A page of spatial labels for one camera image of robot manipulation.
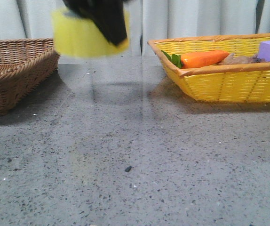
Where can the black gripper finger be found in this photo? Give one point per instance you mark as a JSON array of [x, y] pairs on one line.
[[107, 15]]

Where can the yellow tape roll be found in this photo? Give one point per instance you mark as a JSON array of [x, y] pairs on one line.
[[79, 37]]

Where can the white curtain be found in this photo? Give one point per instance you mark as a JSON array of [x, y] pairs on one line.
[[149, 19]]

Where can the orange plastic carrot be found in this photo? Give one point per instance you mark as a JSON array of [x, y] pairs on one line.
[[196, 59]]

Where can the brown wicker basket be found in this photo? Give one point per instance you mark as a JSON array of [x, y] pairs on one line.
[[24, 64]]

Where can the brown toy animal figure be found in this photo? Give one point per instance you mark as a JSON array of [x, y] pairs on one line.
[[231, 59]]

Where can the yellow woven basket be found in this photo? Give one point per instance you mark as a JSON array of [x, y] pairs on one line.
[[218, 83]]

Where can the small black debris crumb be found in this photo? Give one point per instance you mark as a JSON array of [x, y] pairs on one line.
[[128, 168]]

